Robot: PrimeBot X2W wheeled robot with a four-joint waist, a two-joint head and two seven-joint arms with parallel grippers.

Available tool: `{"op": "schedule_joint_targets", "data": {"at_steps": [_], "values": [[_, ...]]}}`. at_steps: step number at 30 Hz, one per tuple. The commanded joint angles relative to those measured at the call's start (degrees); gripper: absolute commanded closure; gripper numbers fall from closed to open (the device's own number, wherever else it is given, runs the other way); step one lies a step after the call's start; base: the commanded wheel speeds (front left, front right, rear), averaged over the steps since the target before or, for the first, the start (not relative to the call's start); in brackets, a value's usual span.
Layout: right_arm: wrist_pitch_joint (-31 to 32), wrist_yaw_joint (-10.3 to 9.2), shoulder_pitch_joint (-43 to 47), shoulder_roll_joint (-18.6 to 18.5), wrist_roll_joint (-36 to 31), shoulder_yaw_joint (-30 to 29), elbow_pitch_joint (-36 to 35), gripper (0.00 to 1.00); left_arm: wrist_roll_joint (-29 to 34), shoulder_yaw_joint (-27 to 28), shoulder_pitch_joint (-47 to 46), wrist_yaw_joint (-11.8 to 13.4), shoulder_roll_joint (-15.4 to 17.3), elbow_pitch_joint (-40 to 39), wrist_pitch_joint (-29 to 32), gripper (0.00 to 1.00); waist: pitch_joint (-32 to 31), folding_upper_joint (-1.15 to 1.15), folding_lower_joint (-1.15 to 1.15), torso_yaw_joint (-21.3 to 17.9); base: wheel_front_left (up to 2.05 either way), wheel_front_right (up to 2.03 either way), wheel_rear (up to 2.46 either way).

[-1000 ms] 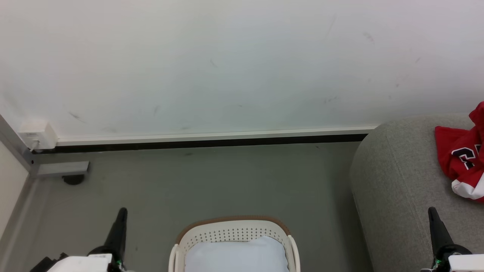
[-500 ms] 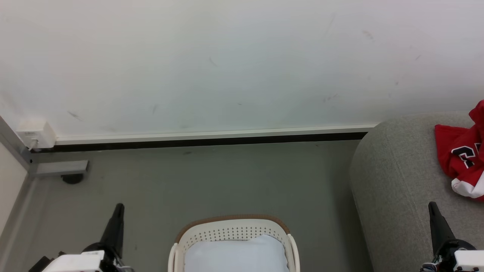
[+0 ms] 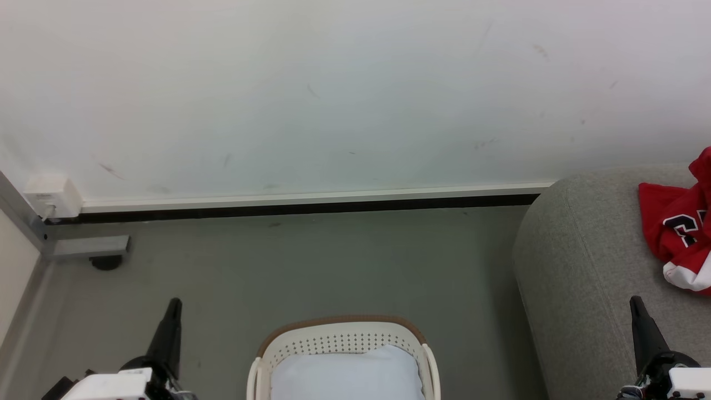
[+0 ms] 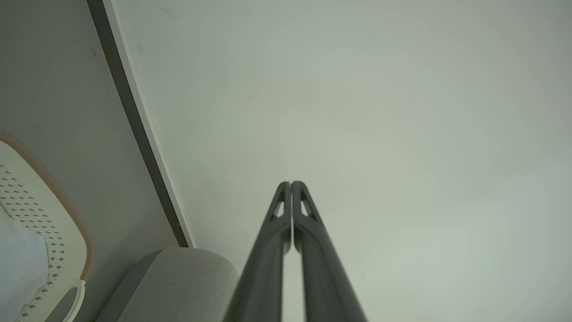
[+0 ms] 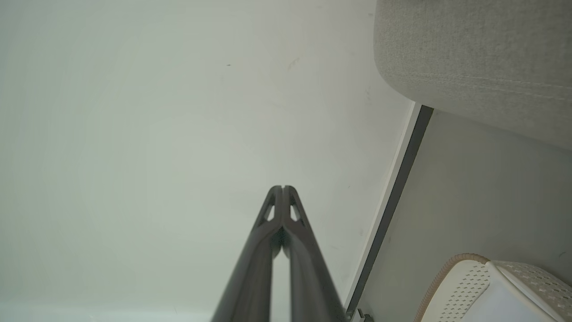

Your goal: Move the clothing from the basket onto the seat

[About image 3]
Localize white black wall baseboard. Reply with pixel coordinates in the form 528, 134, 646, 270
44, 180, 557, 225

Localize grey fabric sofa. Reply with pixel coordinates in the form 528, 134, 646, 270
512, 163, 711, 400

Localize light blue cloth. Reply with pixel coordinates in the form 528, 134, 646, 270
270, 344, 426, 400

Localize red white sports jersey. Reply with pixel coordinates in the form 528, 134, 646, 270
637, 146, 711, 297

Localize white wall outlet box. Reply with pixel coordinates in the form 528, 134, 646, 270
23, 175, 83, 219

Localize beige partition panel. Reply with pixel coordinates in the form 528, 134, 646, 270
0, 210, 43, 346

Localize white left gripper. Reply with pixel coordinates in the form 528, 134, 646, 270
60, 298, 196, 400

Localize white plastic laundry basket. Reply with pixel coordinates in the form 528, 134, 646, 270
247, 314, 442, 400

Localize black caster wheel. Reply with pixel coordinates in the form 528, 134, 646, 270
89, 254, 123, 272

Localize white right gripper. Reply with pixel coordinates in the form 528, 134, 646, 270
615, 296, 711, 400

